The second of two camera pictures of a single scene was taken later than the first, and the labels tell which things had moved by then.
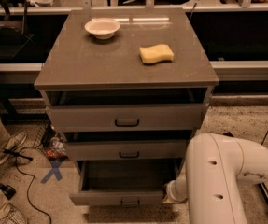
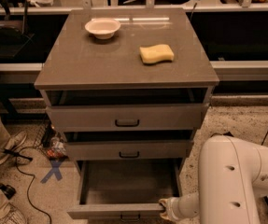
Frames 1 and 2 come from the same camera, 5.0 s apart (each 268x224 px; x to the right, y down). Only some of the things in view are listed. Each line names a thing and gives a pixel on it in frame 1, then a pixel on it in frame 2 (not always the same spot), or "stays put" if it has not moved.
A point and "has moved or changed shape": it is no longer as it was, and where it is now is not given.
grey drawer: x=123 y=182 has moved or changed shape
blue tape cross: x=55 y=170 stays put
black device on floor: x=7 y=189 stays put
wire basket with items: x=50 y=142 stays put
